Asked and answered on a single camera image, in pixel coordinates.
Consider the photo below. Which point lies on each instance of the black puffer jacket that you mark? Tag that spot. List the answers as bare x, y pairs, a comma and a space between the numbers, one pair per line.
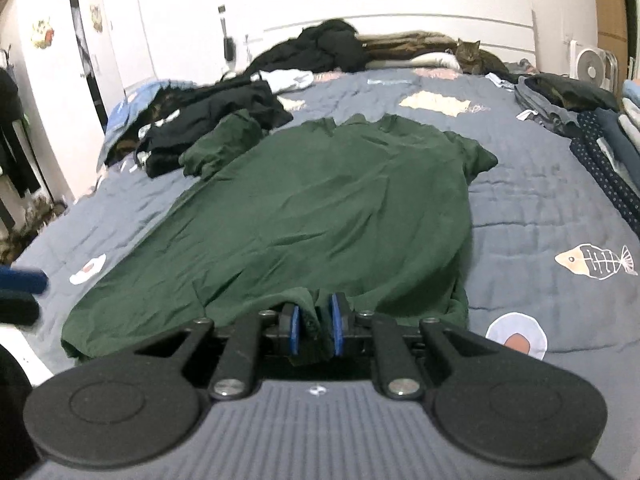
325, 45

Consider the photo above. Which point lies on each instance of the tabby cat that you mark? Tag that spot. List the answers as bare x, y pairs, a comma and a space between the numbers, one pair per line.
472, 57

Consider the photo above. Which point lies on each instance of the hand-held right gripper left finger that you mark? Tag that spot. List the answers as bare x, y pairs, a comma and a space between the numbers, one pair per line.
295, 332

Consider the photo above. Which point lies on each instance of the white box fan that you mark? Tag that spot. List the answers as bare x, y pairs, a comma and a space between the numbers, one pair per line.
592, 67

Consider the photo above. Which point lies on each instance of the light blue cloth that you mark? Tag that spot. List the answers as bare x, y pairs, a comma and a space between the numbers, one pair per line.
127, 110

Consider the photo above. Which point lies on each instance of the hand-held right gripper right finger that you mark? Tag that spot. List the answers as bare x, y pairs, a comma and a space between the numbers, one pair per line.
336, 327

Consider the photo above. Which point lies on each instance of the pile of black clothes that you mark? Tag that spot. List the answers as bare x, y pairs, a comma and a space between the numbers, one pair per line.
215, 110

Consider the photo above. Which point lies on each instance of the white garment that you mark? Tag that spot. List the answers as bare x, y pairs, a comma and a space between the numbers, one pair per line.
287, 80

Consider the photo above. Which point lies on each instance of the stack of folded clothes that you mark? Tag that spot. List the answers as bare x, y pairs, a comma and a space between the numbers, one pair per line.
627, 125

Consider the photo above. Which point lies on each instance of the white pillow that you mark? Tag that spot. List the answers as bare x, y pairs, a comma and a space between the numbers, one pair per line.
425, 60

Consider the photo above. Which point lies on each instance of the brown cardboard panel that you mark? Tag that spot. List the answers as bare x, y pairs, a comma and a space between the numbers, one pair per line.
617, 10

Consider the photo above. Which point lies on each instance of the dark green t-shirt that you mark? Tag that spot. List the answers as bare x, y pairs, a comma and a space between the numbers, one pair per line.
310, 210

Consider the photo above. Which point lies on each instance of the cartoon animal sticker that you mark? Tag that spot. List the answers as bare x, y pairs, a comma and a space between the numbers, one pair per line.
42, 34
96, 17

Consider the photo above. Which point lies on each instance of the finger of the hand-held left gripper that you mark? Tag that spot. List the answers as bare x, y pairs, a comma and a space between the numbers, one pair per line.
20, 311
22, 281

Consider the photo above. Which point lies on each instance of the dark olive folded garment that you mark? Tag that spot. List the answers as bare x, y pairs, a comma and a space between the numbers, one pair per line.
575, 91

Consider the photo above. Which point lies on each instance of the white headboard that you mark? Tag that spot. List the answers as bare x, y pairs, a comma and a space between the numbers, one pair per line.
440, 15

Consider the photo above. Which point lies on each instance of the white wardrobe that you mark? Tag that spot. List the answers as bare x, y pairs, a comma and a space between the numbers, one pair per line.
60, 90

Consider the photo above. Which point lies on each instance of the black hanging brush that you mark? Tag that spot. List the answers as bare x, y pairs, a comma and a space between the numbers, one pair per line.
228, 45

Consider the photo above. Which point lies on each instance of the dark hanging clothes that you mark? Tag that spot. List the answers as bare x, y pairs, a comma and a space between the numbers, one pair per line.
15, 140

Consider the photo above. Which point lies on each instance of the brown fur blanket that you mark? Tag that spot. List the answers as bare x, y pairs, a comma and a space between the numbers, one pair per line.
405, 42

